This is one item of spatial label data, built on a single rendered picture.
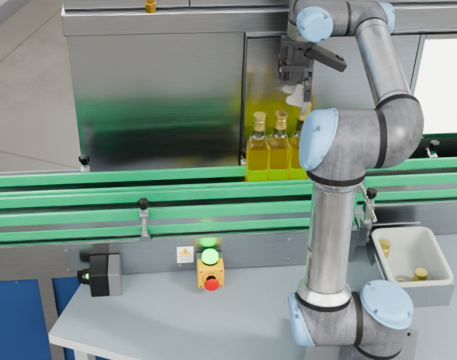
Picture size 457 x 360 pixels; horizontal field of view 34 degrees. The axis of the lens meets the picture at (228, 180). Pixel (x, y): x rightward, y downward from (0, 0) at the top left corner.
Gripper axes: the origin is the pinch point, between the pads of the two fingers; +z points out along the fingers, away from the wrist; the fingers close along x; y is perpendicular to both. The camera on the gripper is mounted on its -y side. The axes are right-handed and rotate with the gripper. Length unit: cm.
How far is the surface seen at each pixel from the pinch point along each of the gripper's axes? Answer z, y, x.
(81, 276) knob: 38, 59, 22
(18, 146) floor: 118, 113, -156
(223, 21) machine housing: -18.6, 20.6, -12.4
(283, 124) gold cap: 4.7, 5.3, 1.5
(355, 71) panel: -3.1, -16.2, -12.7
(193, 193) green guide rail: 22.9, 29.4, 6.9
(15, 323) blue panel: 62, 81, 16
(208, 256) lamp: 33.2, 26.0, 20.9
